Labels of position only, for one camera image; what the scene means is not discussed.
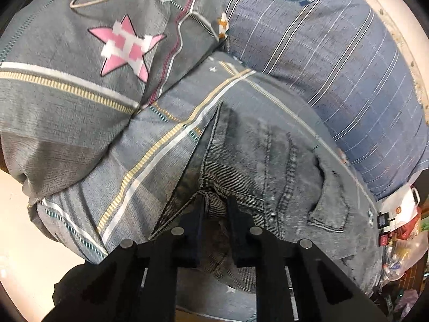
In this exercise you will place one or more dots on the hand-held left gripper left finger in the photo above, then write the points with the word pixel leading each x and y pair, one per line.
pixel 197 238

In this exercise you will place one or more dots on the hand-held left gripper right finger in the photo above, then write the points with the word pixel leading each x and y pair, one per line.
pixel 236 238

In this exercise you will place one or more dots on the grey denim pants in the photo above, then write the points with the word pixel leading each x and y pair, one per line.
pixel 268 161

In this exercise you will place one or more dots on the grey striped bed sheet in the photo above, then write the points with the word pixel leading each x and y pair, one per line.
pixel 150 181

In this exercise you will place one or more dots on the small black device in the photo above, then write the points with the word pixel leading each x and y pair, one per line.
pixel 383 221

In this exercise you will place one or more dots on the clear plastic bag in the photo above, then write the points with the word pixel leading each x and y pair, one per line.
pixel 405 255

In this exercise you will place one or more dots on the white and orange plastic bag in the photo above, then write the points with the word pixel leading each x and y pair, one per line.
pixel 404 208

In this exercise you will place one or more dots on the grey pillow with pink star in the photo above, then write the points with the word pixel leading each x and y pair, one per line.
pixel 67 114

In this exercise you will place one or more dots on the blue striped duvet with emblem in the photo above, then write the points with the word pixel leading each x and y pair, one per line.
pixel 318 73

